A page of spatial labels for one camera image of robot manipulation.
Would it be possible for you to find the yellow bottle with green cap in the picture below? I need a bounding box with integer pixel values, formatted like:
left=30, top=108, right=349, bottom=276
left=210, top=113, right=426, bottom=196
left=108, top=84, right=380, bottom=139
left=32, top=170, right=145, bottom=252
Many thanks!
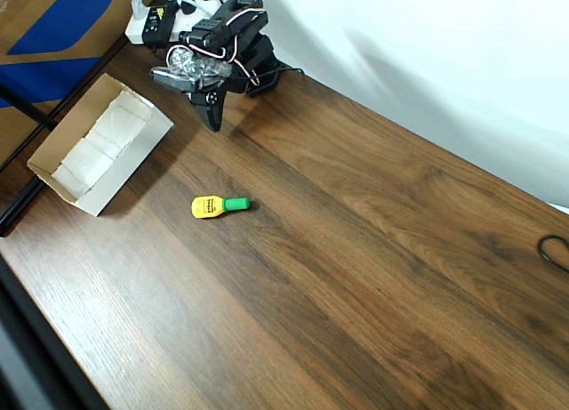
left=190, top=196, right=252, bottom=220

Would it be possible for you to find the white cardboard box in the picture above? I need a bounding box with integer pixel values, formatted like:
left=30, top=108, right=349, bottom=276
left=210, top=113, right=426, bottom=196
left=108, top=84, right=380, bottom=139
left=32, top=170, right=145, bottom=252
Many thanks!
left=26, top=72, right=174, bottom=218

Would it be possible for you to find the cardboard box with blue print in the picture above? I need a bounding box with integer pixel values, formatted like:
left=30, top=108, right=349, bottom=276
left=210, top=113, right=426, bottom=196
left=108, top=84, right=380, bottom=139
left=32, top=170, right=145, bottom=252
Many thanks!
left=0, top=0, right=155, bottom=113

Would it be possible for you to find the webcam wrapped in clear tape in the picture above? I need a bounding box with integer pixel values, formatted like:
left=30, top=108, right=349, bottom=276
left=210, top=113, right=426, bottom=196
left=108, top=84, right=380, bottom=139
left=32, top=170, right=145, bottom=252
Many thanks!
left=149, top=44, right=236, bottom=93

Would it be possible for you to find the white power strip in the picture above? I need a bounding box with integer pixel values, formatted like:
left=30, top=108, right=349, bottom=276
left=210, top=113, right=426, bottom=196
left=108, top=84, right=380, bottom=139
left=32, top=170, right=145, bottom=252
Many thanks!
left=124, top=0, right=223, bottom=46

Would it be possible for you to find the black power adapter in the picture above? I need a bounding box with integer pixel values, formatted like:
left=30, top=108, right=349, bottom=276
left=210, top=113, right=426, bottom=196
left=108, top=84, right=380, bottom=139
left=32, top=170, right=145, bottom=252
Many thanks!
left=141, top=4, right=179, bottom=46

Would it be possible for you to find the white foam padding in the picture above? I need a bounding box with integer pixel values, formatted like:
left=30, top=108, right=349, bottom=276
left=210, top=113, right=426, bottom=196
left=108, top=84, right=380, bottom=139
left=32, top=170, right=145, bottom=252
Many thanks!
left=52, top=92, right=155, bottom=198

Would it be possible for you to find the black metal bar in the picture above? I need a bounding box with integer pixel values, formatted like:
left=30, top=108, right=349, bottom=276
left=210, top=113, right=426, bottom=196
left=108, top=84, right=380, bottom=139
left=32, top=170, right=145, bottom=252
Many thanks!
left=0, top=83, right=58, bottom=129

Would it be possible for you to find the white power cable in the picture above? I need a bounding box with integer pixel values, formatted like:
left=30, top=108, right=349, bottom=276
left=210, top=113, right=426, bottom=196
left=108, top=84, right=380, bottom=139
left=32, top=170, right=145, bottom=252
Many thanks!
left=130, top=0, right=224, bottom=18

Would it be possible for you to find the black desk frame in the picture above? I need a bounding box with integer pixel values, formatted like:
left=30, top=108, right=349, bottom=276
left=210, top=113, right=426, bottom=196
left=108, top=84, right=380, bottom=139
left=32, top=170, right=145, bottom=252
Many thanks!
left=0, top=177, right=47, bottom=238

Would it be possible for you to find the black cable loop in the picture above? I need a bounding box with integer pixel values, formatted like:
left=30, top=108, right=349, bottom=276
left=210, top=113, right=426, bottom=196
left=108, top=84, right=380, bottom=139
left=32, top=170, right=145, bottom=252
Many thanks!
left=536, top=234, right=569, bottom=276

